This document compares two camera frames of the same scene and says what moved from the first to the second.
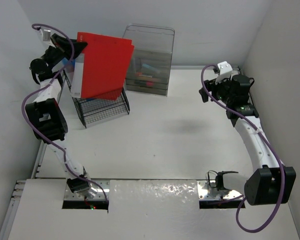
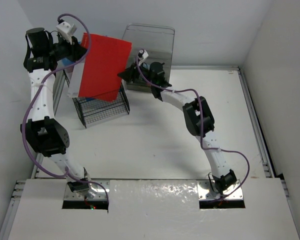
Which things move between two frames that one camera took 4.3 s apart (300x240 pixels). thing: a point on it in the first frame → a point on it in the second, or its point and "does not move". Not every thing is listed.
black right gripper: [210, 85] → [130, 74]
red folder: [106, 65] does not move
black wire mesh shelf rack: [92, 110] does not move
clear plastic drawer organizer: [149, 71] does not move
